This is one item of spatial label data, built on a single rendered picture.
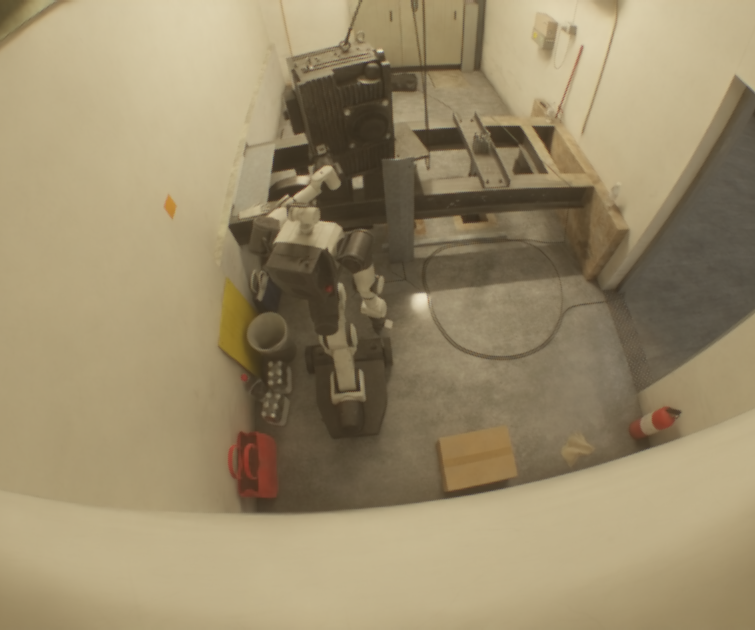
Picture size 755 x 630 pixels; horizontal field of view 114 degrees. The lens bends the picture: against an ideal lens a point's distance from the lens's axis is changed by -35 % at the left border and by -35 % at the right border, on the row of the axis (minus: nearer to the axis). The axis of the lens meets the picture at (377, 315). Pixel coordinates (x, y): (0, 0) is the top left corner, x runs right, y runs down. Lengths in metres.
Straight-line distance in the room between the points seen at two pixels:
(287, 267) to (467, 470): 1.51
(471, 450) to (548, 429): 0.66
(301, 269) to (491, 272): 1.96
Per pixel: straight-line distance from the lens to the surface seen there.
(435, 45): 5.48
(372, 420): 2.38
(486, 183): 2.76
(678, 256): 4.19
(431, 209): 2.84
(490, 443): 2.31
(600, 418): 2.89
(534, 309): 3.00
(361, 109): 2.18
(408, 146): 2.64
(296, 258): 1.46
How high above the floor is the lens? 2.50
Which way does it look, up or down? 62 degrees down
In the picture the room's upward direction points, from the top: 9 degrees counter-clockwise
